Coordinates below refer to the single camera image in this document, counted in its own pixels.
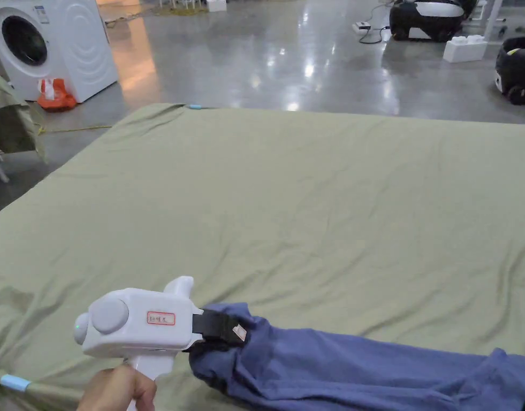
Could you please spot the person's left hand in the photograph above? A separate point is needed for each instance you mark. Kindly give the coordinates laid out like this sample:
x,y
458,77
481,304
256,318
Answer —
x,y
119,391

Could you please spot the white washing machine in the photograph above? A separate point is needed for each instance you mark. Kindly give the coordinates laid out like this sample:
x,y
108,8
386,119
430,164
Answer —
x,y
56,45

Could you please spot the dark blue shirt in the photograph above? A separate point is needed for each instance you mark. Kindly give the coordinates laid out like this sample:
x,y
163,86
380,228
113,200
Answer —
x,y
352,370

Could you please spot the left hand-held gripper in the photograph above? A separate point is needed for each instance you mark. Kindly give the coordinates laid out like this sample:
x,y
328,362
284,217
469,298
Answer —
x,y
134,325

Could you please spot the orange and white bag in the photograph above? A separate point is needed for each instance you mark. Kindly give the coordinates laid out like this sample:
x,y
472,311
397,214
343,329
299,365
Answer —
x,y
56,97

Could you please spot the white foam block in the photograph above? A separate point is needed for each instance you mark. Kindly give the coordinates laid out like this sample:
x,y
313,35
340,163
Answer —
x,y
217,5
464,47

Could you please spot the bed with pale green sheet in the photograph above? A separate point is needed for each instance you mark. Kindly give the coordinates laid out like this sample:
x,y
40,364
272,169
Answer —
x,y
288,205

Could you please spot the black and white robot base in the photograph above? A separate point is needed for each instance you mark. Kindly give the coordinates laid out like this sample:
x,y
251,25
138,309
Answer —
x,y
515,70
429,19

